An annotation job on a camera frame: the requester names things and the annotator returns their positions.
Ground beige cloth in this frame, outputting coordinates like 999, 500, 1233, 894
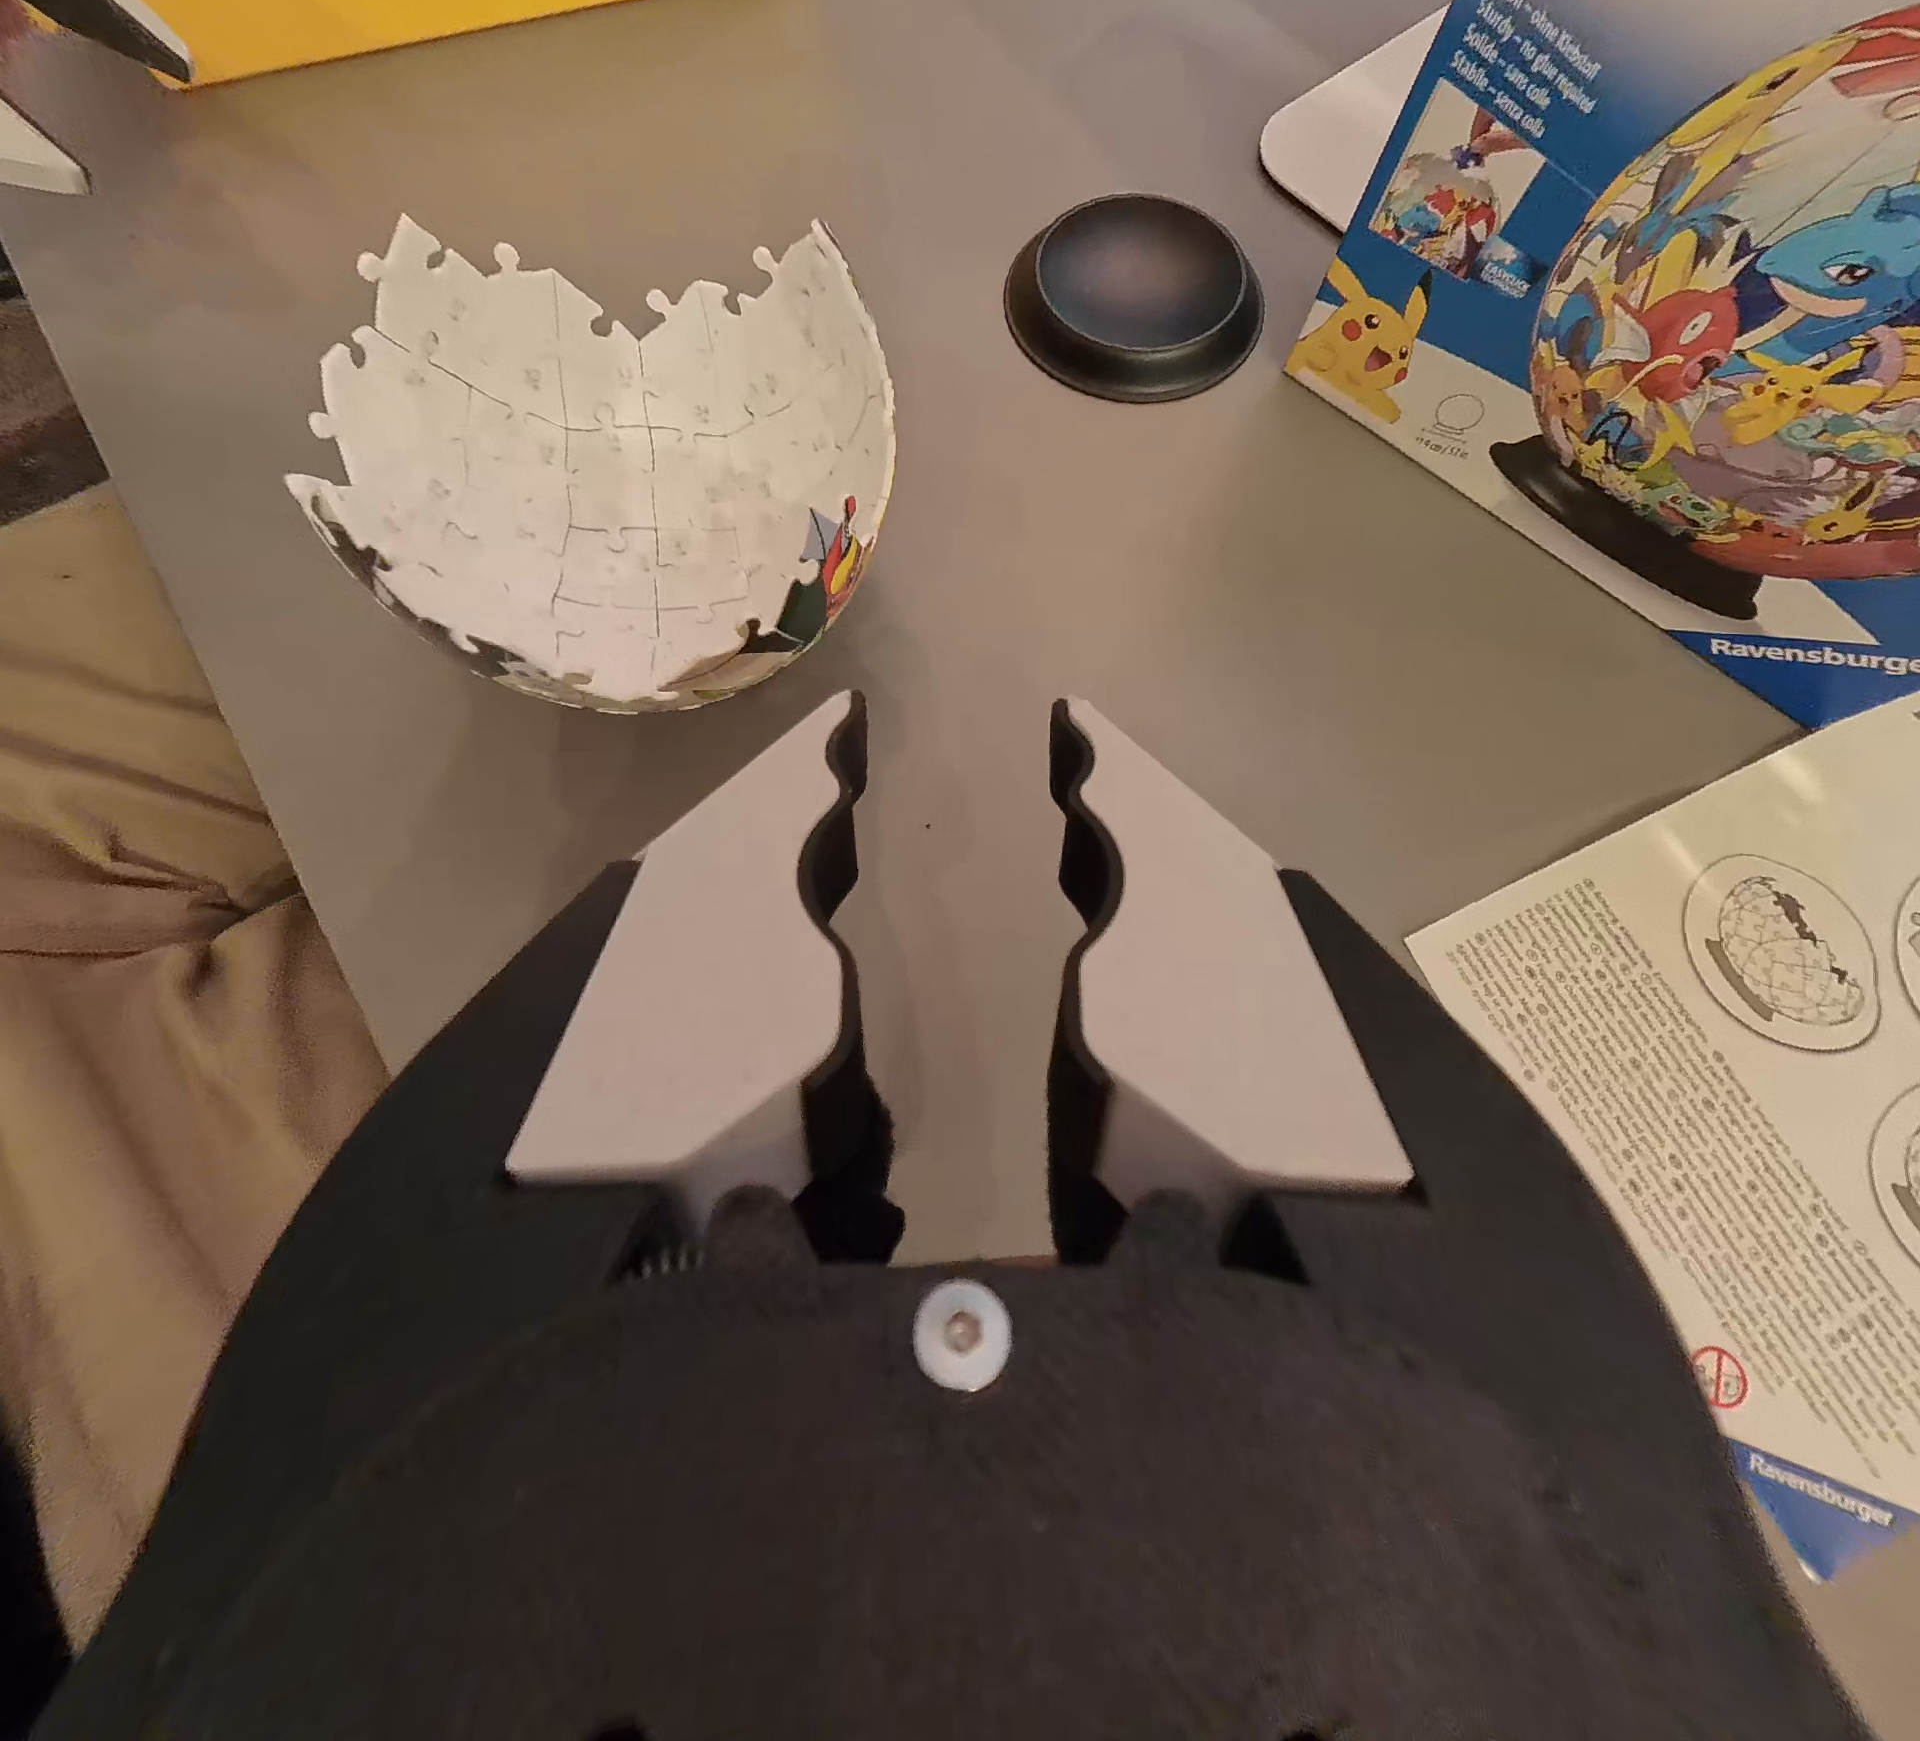
0, 480, 396, 1645

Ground partly built puzzle ball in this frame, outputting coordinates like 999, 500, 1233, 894
287, 212, 897, 716

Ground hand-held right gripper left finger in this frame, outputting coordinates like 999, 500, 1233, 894
505, 689, 872, 1208

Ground black round ball stand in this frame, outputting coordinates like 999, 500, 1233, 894
1002, 193, 1265, 404

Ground white rounded board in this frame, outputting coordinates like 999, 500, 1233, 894
1259, 7, 1450, 234

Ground white instruction leaflet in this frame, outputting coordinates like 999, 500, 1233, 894
1407, 693, 1920, 1584

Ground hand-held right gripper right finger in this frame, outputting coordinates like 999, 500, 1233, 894
1049, 696, 1422, 1221

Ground colourful puzzle box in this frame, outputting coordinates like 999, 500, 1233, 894
1282, 0, 1920, 736

